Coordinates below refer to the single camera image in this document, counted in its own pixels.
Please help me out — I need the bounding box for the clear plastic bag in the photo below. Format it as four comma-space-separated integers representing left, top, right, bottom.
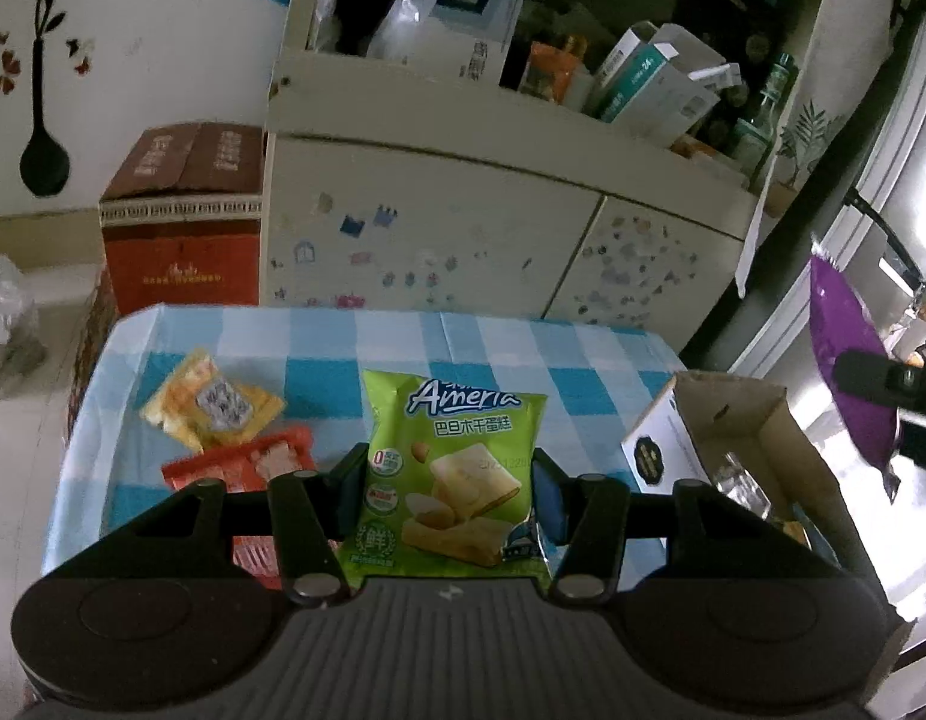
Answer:
0, 255, 48, 400

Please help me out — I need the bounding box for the red snack packet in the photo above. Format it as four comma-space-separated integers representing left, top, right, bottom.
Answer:
161, 426, 315, 592

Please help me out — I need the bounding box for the open white carton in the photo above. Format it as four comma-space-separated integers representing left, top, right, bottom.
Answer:
592, 21, 740, 149

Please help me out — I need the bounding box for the cream stickered cabinet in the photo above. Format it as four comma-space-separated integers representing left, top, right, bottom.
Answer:
257, 0, 846, 327

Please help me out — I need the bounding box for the yellow snack packet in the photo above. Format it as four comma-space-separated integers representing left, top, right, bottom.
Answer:
139, 349, 285, 455

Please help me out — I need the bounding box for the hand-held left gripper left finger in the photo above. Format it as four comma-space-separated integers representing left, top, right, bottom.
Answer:
95, 442, 369, 611

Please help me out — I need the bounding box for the clear snack packet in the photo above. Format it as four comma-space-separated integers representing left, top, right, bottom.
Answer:
706, 451, 771, 518

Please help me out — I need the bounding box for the green snack packet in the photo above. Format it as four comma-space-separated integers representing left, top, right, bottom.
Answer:
341, 369, 550, 578

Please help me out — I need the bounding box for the purple snack packet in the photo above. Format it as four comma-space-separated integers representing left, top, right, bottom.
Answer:
808, 255, 903, 503

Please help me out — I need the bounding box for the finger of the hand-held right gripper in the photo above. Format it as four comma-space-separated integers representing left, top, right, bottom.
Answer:
894, 420, 926, 482
834, 349, 926, 402

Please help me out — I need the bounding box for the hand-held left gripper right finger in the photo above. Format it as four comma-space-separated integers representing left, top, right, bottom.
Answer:
533, 450, 818, 607

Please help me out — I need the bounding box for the cabinet door with plant sticker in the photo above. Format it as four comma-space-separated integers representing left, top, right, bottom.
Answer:
735, 101, 846, 299

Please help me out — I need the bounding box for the red cardboard carton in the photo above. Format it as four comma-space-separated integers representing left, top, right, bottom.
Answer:
98, 122, 267, 312

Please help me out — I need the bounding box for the white refrigerator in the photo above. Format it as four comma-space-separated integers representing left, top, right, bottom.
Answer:
677, 0, 926, 383

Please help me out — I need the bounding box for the green glass bottle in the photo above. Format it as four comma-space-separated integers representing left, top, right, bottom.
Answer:
729, 52, 799, 185

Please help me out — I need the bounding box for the white bag with blue label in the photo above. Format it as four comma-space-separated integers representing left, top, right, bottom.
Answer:
369, 0, 534, 83

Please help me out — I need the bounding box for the brown patterned carton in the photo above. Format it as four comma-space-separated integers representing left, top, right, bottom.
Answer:
69, 270, 121, 428

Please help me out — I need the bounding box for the brown cardboard box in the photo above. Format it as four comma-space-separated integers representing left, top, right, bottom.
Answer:
622, 371, 906, 623

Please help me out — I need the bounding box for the blue checked tablecloth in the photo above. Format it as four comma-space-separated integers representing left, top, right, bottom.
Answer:
41, 304, 685, 593

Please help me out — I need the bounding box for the orange foil packet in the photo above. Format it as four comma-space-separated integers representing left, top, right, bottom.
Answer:
521, 41, 593, 104

